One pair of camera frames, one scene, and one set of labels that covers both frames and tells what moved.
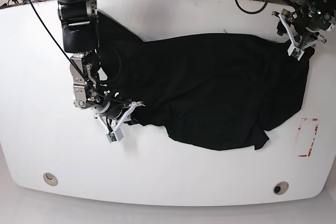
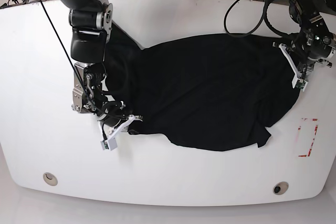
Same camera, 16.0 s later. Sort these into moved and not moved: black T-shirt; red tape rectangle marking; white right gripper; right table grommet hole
Moved: white right gripper
Not moved: black T-shirt; right table grommet hole; red tape rectangle marking
